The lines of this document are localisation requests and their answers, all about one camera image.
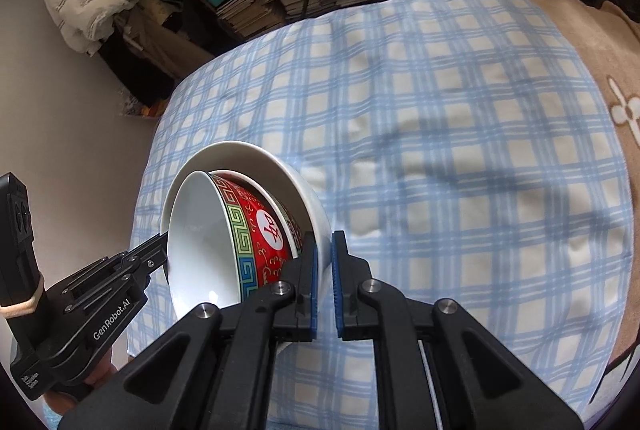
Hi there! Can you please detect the tan flower blanket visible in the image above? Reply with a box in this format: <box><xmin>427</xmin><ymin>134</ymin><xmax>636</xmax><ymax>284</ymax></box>
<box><xmin>531</xmin><ymin>0</ymin><xmax>639</xmax><ymax>372</ymax></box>

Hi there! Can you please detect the stack of books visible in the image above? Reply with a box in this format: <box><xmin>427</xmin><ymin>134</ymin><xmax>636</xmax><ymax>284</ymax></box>
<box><xmin>216</xmin><ymin>0</ymin><xmax>285</xmax><ymax>41</ymax></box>

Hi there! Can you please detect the person's left hand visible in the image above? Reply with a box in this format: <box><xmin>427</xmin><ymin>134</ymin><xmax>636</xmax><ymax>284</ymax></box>
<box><xmin>43</xmin><ymin>349</ymin><xmax>117</xmax><ymax>416</ymax></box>

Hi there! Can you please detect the red patterned bowl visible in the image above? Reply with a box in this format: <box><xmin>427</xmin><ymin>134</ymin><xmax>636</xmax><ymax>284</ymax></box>
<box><xmin>210</xmin><ymin>170</ymin><xmax>304</xmax><ymax>257</ymax></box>
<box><xmin>163</xmin><ymin>171</ymin><xmax>295</xmax><ymax>317</ymax></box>

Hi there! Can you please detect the large white bowl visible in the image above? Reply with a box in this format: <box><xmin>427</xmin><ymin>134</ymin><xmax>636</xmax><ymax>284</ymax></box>
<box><xmin>160</xmin><ymin>142</ymin><xmax>331</xmax><ymax>299</ymax></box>

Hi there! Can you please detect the blue plaid tablecloth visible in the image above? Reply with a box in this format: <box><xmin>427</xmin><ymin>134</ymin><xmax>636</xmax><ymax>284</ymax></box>
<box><xmin>131</xmin><ymin>0</ymin><xmax>634</xmax><ymax>421</ymax></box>

